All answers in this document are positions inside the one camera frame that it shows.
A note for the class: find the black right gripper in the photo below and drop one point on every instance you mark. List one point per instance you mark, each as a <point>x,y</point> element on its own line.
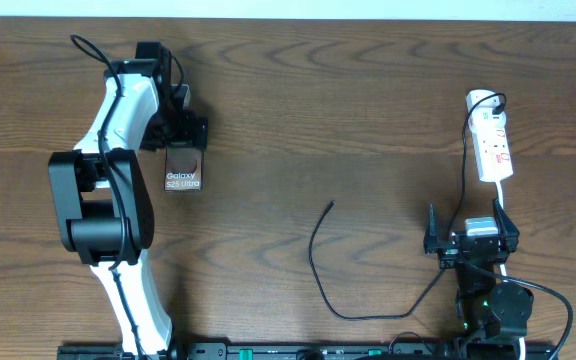
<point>449,253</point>

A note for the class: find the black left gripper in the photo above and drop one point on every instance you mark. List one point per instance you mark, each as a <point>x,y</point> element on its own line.
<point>187,137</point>

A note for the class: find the Galaxy S25 Ultra smartphone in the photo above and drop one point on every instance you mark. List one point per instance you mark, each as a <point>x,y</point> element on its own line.
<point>183,169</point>

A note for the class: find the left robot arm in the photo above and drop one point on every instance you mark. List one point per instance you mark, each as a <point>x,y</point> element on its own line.
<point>103,209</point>

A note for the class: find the white power strip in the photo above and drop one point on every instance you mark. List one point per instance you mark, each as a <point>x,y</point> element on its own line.
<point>487,123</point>

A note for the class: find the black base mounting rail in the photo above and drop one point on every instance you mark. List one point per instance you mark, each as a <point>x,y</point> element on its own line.
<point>220,351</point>

